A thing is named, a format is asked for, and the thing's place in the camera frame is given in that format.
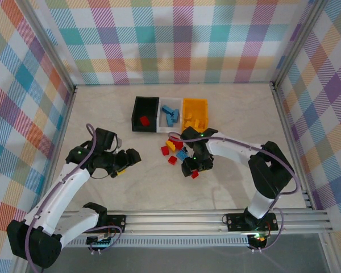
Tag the yellow lego brick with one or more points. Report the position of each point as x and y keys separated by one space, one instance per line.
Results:
x=187 y=123
x=189 y=115
x=198 y=123
x=171 y=145

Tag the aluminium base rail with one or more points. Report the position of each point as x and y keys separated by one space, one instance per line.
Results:
x=173 y=221

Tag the black plastic bin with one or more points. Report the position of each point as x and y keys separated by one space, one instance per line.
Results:
x=145 y=105

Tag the white plastic bin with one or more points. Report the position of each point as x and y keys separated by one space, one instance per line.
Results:
x=169 y=101

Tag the small circuit board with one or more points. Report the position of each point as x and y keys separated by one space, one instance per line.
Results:
x=258 y=237
x=99 y=241

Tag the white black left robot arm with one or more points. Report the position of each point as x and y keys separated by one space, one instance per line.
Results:
x=57 y=193

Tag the blue lego brick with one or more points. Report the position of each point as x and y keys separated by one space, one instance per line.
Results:
x=175 y=113
x=181 y=155
x=170 y=121
x=166 y=109

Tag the aluminium frame floor rail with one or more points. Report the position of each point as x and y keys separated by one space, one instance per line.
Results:
x=284 y=113
x=61 y=128

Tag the yellow plastic bin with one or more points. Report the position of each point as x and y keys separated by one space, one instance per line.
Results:
x=199 y=109

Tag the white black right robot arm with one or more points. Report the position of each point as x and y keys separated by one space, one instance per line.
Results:
x=233 y=150

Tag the red lego brick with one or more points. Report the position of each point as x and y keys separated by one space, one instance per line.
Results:
x=195 y=174
x=172 y=160
x=144 y=120
x=165 y=150
x=178 y=144
x=169 y=140

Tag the aluminium frame post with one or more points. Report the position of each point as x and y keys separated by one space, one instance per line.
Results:
x=299 y=42
x=49 y=42

